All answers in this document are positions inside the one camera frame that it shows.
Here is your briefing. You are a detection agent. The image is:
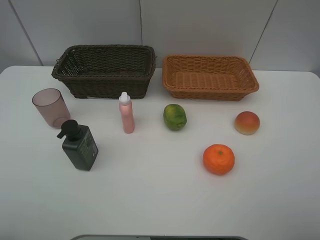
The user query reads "green lime fruit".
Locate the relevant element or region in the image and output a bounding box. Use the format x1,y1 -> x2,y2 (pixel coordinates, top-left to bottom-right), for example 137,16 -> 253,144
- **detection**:
163,104 -> 187,131

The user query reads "pink bottle white cap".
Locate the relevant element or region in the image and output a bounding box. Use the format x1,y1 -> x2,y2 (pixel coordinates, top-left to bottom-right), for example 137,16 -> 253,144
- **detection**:
118,92 -> 135,134

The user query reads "orange tangerine fruit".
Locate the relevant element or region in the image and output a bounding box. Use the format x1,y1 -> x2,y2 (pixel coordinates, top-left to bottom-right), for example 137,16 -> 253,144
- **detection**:
202,144 -> 235,176

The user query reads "red yellow peach fruit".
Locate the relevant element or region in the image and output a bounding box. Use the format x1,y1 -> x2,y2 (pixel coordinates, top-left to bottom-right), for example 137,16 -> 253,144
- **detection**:
234,111 -> 260,136

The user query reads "translucent pink plastic cup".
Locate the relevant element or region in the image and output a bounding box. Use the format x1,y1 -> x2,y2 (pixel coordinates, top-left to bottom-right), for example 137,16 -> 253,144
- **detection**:
32,88 -> 71,129

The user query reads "orange wicker basket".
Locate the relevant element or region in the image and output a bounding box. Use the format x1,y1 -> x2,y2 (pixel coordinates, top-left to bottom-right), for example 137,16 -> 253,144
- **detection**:
162,55 -> 260,101

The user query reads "dark brown wicker basket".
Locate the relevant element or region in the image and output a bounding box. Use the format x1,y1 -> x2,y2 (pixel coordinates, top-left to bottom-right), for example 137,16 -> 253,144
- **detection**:
51,44 -> 156,99

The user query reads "dark green pump bottle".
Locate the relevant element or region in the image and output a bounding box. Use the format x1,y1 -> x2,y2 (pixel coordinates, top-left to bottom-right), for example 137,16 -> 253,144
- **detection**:
57,119 -> 99,171

